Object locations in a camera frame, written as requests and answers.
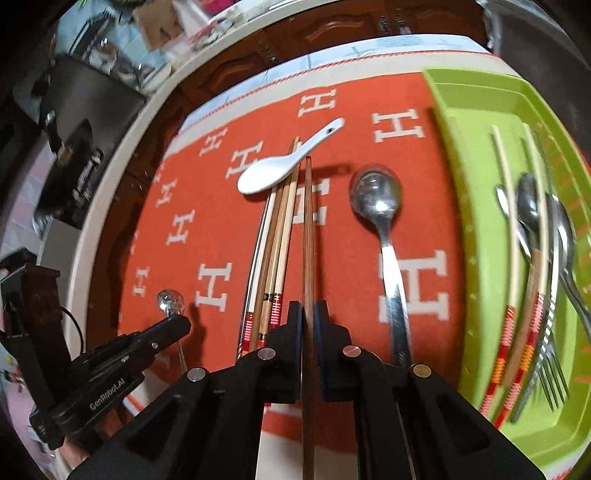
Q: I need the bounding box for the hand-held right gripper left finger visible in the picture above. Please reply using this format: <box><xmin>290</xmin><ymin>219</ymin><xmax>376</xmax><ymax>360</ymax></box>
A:
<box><xmin>69</xmin><ymin>301</ymin><xmax>304</xmax><ymax>480</ymax></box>

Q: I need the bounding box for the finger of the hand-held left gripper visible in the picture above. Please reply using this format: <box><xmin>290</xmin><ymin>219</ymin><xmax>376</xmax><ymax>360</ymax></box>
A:
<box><xmin>124</xmin><ymin>315</ymin><xmax>193</xmax><ymax>366</ymax></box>

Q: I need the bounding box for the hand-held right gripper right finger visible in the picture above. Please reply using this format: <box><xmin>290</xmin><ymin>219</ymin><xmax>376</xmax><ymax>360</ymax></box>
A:
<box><xmin>314</xmin><ymin>300</ymin><xmax>546</xmax><ymax>480</ymax></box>

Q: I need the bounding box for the small steel spoon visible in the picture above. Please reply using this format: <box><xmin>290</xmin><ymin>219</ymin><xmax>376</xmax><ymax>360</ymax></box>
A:
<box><xmin>157</xmin><ymin>289</ymin><xmax>190</xmax><ymax>372</ymax></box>

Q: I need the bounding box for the bamboo chopstick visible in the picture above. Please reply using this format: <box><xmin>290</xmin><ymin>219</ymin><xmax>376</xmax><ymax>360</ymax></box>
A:
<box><xmin>252</xmin><ymin>185</ymin><xmax>282</xmax><ymax>349</ymax></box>
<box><xmin>265</xmin><ymin>136</ymin><xmax>301</xmax><ymax>330</ymax></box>
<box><xmin>274</xmin><ymin>157</ymin><xmax>301</xmax><ymax>324</ymax></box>

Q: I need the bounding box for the dark brown chopstick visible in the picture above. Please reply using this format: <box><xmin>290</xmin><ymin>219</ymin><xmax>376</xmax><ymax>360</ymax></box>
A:
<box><xmin>301</xmin><ymin>156</ymin><xmax>319</xmax><ymax>480</ymax></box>

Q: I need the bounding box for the round steel spoon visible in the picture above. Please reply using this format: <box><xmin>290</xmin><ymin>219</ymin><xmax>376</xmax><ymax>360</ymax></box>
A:
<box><xmin>348</xmin><ymin>165</ymin><xmax>414</xmax><ymax>370</ymax></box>

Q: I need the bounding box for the white ceramic spoon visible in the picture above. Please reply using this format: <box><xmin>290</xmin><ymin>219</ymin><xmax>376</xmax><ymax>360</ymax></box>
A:
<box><xmin>237</xmin><ymin>117</ymin><xmax>346</xmax><ymax>195</ymax></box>

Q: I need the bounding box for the green plastic tray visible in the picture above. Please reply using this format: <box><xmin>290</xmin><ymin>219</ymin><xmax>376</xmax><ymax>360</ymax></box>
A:
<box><xmin>422</xmin><ymin>67</ymin><xmax>591</xmax><ymax>480</ymax></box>

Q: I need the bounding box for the steel fork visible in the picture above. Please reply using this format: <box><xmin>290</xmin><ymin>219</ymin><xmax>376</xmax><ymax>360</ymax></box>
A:
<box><xmin>533</xmin><ymin>258</ymin><xmax>571</xmax><ymax>412</ymax></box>

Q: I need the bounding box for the slim steel spoon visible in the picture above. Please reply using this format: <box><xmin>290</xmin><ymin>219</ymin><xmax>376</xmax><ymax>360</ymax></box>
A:
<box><xmin>495</xmin><ymin>184</ymin><xmax>534</xmax><ymax>264</ymax></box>

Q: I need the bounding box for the cutlery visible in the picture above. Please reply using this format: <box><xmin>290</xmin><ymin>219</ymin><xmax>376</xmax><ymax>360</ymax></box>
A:
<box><xmin>499</xmin><ymin>122</ymin><xmax>557</xmax><ymax>425</ymax></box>

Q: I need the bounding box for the large steel spoon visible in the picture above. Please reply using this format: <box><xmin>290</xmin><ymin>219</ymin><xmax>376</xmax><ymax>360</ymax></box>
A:
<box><xmin>549</xmin><ymin>193</ymin><xmax>591</xmax><ymax>328</ymax></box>

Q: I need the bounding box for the orange patterned table mat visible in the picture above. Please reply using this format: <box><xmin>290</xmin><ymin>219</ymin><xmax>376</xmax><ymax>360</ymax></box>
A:
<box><xmin>117</xmin><ymin>48</ymin><xmax>513</xmax><ymax>480</ymax></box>

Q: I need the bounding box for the black wok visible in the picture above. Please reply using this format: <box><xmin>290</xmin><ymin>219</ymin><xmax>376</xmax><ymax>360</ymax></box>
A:
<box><xmin>34</xmin><ymin>55</ymin><xmax>148</xmax><ymax>227</ymax></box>

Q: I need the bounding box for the light blue floral tablecloth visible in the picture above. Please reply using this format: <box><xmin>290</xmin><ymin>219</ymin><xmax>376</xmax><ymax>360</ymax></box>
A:
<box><xmin>185</xmin><ymin>33</ymin><xmax>490</xmax><ymax>134</ymax></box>

